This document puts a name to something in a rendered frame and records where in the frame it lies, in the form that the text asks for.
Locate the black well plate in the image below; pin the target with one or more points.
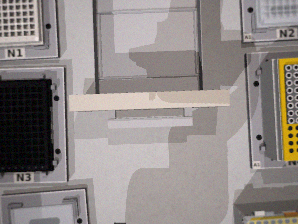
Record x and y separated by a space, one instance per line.
26 126

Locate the clear multi-well plate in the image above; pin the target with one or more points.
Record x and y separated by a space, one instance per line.
271 13

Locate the white multi-well plate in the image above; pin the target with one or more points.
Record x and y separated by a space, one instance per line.
25 21

